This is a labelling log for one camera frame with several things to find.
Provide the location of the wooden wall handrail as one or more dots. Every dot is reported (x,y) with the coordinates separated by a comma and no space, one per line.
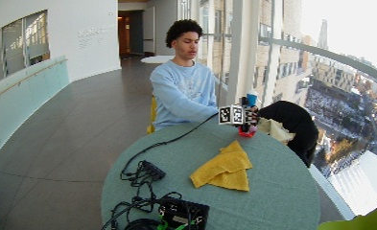
(18,83)

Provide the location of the white marker cube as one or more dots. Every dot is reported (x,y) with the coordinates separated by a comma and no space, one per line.
(231,115)

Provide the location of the grey window rail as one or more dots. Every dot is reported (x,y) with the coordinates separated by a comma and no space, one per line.
(324,52)

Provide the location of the person in light blue sweatshirt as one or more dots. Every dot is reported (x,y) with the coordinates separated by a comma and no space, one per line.
(179,92)

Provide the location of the blue and red bottle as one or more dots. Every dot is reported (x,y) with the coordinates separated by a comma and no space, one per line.
(252,99)

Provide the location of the black round device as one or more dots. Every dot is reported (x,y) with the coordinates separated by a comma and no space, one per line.
(140,225)

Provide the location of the black jacket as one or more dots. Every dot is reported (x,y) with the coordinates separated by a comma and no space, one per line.
(295,123)

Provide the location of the beige cloth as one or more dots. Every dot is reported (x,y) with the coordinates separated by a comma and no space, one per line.
(276,130)

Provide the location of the yellow chair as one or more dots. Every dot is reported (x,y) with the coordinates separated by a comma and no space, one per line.
(152,111)

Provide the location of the yellow-green chair back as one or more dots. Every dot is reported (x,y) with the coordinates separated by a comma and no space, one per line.
(363,220)

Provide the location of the black usb hub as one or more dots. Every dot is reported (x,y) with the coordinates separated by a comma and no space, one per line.
(152,170)

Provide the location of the white pillar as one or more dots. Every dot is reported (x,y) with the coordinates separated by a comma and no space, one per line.
(243,48)

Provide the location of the white round table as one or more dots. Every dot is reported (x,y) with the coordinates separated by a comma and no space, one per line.
(157,59)

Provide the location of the black electronics box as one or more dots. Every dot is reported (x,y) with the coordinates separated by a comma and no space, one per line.
(183,213)

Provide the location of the yellow cloth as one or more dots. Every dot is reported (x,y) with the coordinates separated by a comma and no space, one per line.
(224,167)

